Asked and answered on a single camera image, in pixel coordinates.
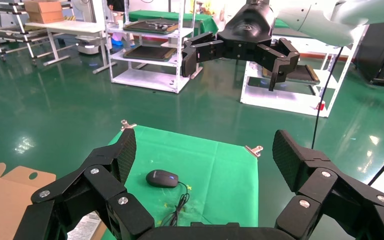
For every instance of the white shelf rack with trays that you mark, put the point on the white shelf rack with trays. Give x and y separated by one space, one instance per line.
145 79

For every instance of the wide white shelf rack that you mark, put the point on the wide white shelf rack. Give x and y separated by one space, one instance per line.
278 99

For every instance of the person with blue shoe covers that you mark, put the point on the person with blue shoe covers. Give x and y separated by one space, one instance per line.
116 41

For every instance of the silver metal binder clip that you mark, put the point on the silver metal binder clip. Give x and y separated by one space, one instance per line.
127 125
254 151

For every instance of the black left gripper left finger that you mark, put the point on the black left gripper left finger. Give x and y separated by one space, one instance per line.
62 198

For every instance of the open brown cardboard box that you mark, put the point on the open brown cardboard box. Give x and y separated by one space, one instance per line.
6 198

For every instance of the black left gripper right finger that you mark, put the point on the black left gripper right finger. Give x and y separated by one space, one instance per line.
331 192

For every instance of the black tray with tools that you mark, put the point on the black tray with tools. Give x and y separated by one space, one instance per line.
149 27

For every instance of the small red white can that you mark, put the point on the small red white can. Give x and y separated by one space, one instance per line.
320 105

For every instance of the black equipment cabinet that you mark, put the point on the black equipment cabinet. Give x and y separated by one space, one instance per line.
377 49

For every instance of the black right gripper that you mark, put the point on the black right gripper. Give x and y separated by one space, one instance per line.
248 30

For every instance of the green table cloth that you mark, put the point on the green table cloth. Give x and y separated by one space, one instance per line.
225 185

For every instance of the white printed paper leaflet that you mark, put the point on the white printed paper leaflet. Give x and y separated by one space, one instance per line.
86 228

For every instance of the green covered table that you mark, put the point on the green covered table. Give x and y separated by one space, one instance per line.
165 16

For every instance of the white mobile floor robot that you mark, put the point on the white mobile floor robot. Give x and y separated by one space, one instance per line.
88 44

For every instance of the white metal table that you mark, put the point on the white metal table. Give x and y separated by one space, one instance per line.
66 27

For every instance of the aluminium frame cart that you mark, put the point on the aluminium frame cart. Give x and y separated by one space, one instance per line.
19 33

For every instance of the closed brown cardboard carton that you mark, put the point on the closed brown cardboard carton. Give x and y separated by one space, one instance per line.
44 11

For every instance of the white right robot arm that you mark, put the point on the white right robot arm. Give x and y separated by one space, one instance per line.
318 20

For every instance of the empty black tray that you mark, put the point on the empty black tray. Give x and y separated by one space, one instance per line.
299 74
147 53

